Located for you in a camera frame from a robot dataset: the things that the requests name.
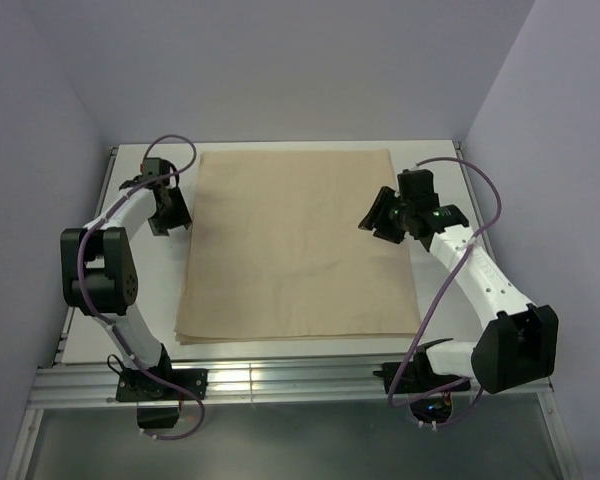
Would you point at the beige cloth wrap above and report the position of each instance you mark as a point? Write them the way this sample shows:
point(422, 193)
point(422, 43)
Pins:
point(276, 251)

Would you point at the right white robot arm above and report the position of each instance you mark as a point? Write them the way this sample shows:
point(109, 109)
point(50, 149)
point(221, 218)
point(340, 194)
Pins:
point(518, 343)

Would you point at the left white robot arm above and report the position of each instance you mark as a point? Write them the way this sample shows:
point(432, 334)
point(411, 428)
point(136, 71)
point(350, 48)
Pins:
point(99, 276)

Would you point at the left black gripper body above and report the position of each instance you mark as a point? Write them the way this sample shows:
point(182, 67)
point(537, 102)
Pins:
point(171, 216)

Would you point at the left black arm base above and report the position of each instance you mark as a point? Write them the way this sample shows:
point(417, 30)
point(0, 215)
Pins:
point(159, 406)

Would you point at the aluminium mounting rail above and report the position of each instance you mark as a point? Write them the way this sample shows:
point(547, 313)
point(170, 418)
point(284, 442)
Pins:
point(333, 378)

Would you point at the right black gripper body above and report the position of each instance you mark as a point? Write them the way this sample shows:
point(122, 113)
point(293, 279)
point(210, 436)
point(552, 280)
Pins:
point(407, 211)

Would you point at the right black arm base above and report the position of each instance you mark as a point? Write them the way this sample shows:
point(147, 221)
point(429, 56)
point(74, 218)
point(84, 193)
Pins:
point(414, 380)

